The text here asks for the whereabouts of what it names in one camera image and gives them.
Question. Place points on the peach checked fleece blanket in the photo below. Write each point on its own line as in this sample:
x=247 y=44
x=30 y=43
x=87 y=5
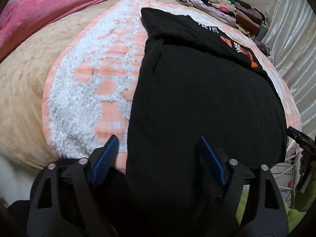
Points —
x=88 y=93

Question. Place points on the beige bed sheet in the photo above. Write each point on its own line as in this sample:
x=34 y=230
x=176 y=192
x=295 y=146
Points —
x=23 y=75

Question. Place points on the right hand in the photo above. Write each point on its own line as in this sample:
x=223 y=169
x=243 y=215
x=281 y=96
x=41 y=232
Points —
x=306 y=160

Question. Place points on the white satin curtain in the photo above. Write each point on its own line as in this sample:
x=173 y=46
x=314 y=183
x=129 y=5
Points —
x=291 y=36

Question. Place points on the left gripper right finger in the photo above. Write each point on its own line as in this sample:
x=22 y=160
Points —
x=248 y=200

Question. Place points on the black long sleeve sweater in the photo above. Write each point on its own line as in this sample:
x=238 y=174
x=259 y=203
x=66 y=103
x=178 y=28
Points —
x=193 y=82

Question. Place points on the pink velvet quilt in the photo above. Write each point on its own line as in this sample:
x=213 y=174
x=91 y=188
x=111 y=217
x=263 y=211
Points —
x=22 y=18

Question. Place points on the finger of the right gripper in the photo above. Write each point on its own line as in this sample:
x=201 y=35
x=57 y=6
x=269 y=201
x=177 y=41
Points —
x=303 y=140

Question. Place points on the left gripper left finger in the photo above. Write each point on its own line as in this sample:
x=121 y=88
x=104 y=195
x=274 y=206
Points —
x=62 y=203

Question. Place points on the stack of folded clothes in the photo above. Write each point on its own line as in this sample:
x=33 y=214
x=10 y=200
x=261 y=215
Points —
x=248 y=19

